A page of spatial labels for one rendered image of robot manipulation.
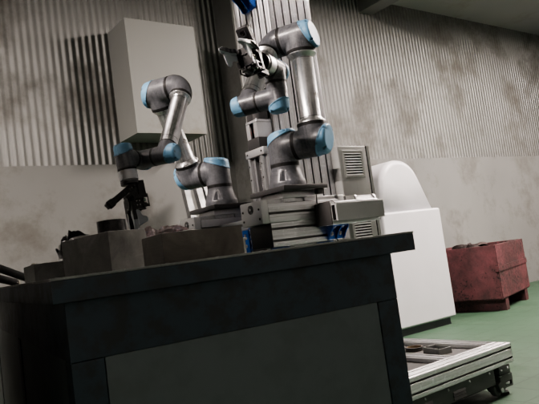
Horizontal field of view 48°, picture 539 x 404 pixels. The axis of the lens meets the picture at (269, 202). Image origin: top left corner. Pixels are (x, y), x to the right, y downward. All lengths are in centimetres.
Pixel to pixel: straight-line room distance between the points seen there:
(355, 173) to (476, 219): 478
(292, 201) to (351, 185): 50
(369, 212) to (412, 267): 267
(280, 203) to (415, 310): 293
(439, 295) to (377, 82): 247
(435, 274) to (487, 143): 305
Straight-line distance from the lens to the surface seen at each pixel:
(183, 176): 284
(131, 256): 170
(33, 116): 454
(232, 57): 200
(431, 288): 521
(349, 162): 278
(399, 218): 502
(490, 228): 768
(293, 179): 234
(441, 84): 748
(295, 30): 243
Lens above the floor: 79
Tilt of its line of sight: 5 degrees up
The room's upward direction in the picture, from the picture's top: 8 degrees counter-clockwise
